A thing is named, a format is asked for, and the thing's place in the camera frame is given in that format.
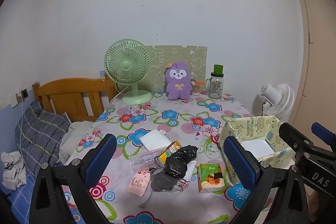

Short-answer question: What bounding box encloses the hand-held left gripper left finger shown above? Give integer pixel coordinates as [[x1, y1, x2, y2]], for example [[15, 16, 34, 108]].
[[29, 133, 117, 224]]

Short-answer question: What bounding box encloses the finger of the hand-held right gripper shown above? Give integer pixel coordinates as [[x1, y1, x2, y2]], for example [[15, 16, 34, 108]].
[[311, 122, 336, 158], [279, 122, 315, 165]]

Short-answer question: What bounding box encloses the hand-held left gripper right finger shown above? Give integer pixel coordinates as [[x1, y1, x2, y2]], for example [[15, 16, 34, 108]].
[[223, 135, 310, 224]]

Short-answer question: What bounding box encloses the green and orange packet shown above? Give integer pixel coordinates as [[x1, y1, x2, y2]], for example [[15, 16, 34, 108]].
[[197, 163, 226, 193]]

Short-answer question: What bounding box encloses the yellow paper-wrapped box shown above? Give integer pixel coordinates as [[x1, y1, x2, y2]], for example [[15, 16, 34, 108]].
[[219, 115, 297, 185]]

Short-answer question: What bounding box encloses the pink packet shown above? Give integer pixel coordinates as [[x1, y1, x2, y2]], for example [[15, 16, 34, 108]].
[[128, 169, 151, 197]]

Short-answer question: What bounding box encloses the black plastic bag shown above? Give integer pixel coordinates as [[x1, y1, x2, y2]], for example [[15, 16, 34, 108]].
[[164, 145, 198, 178]]

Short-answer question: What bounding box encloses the grey drawstring pouch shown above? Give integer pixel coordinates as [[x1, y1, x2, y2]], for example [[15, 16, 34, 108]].
[[139, 167, 190, 210]]

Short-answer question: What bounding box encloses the white paper sheet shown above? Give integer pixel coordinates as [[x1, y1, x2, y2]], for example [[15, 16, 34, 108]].
[[240, 139, 276, 159]]

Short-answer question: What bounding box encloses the white bed blanket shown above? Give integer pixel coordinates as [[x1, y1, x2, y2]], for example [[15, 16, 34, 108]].
[[59, 120, 95, 164]]

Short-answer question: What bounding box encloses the white standing fan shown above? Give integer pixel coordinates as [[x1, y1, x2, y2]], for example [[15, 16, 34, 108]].
[[252, 83, 295, 122]]

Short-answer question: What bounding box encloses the clear plastic case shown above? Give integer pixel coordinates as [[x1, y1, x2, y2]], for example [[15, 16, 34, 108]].
[[130, 149, 164, 169]]

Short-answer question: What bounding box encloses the grey plaid pillow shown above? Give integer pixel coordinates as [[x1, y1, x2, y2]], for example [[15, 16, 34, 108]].
[[15, 101, 71, 176]]

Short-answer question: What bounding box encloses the yellow cartoon snack box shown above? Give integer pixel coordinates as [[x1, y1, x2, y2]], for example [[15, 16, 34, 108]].
[[156, 141, 182, 165]]

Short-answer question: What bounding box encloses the floral tablecloth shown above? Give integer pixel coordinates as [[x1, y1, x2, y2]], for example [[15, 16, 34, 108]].
[[63, 90, 297, 224]]

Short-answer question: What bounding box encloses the beige door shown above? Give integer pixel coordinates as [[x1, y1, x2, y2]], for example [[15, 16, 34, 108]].
[[290, 0, 336, 130]]

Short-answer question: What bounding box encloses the glass mug jar green lid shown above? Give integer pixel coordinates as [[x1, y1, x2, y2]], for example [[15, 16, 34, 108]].
[[205, 65, 224, 100]]

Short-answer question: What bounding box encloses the wooden bed headboard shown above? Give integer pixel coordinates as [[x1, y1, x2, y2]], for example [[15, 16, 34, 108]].
[[32, 76, 117, 123]]

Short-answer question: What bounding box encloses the toothpick jar with orange lid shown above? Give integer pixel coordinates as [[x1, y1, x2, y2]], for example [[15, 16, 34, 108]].
[[191, 79, 205, 95]]

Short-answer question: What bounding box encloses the crumpled white cloth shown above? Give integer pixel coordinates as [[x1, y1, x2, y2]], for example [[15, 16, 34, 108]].
[[1, 151, 27, 190]]

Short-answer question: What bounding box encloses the blue bed sheet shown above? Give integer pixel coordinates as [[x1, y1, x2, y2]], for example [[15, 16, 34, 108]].
[[0, 172, 66, 224]]

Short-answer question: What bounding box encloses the purple plush toy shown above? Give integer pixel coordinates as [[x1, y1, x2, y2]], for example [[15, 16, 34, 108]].
[[164, 61, 196, 101]]

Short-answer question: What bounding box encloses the green desk fan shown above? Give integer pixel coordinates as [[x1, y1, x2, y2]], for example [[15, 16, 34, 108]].
[[104, 40, 154, 104]]

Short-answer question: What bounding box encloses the green patterned board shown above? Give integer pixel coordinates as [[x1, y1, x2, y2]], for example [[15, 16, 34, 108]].
[[146, 45, 208, 93]]

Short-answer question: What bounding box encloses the white drawstring pouch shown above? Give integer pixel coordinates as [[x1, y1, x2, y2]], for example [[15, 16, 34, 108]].
[[139, 129, 174, 152]]

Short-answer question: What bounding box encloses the white cable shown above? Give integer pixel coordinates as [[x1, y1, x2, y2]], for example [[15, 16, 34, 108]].
[[19, 98, 27, 169]]

